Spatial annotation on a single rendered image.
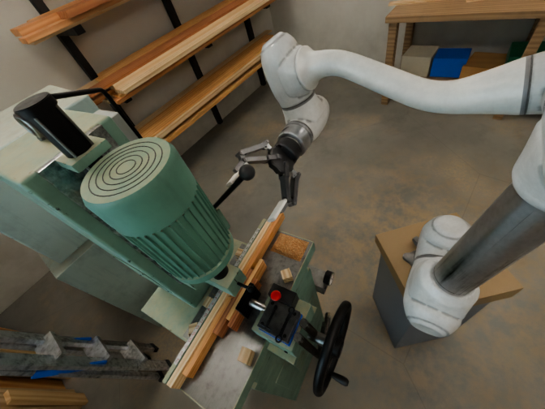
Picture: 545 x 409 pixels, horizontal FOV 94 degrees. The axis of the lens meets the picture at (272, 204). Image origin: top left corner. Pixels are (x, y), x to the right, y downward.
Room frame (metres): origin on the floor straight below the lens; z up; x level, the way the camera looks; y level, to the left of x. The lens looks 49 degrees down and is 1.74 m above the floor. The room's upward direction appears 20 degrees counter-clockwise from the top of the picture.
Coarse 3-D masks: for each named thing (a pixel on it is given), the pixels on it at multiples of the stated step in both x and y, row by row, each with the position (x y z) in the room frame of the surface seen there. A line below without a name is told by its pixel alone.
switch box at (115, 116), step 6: (102, 114) 0.73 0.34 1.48; (108, 114) 0.72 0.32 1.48; (114, 114) 0.71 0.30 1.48; (114, 120) 0.70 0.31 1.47; (120, 120) 0.71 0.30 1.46; (120, 126) 0.70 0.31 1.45; (126, 126) 0.71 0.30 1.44; (126, 132) 0.70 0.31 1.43; (132, 132) 0.71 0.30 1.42; (132, 138) 0.70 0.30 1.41; (138, 138) 0.71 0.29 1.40
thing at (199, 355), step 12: (276, 228) 0.59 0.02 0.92; (264, 240) 0.55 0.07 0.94; (264, 252) 0.52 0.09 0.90; (252, 264) 0.47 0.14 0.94; (216, 324) 0.31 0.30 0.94; (204, 336) 0.29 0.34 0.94; (216, 336) 0.29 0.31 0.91; (204, 348) 0.26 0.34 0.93; (192, 360) 0.23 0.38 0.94; (192, 372) 0.21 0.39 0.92
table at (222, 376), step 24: (288, 264) 0.44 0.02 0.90; (264, 288) 0.39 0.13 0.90; (288, 288) 0.36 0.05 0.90; (240, 336) 0.26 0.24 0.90; (216, 360) 0.22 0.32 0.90; (288, 360) 0.16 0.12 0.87; (192, 384) 0.18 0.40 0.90; (216, 384) 0.16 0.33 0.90; (240, 384) 0.14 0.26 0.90; (216, 408) 0.11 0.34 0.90; (240, 408) 0.09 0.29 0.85
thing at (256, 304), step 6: (246, 294) 0.35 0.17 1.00; (252, 294) 0.35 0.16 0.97; (258, 294) 0.36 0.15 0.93; (240, 300) 0.33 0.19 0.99; (246, 300) 0.33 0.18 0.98; (252, 300) 0.33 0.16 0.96; (240, 306) 0.32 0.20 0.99; (246, 306) 0.32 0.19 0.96; (252, 306) 0.32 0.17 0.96; (258, 306) 0.31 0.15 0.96; (264, 306) 0.30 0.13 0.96; (240, 312) 0.31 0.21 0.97; (246, 312) 0.31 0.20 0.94
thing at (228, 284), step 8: (232, 272) 0.39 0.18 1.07; (240, 272) 0.39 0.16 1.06; (208, 280) 0.40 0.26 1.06; (216, 280) 0.38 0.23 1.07; (224, 280) 0.38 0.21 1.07; (232, 280) 0.37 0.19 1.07; (240, 280) 0.38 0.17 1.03; (224, 288) 0.36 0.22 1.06; (232, 288) 0.35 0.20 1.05; (240, 288) 0.37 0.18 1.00
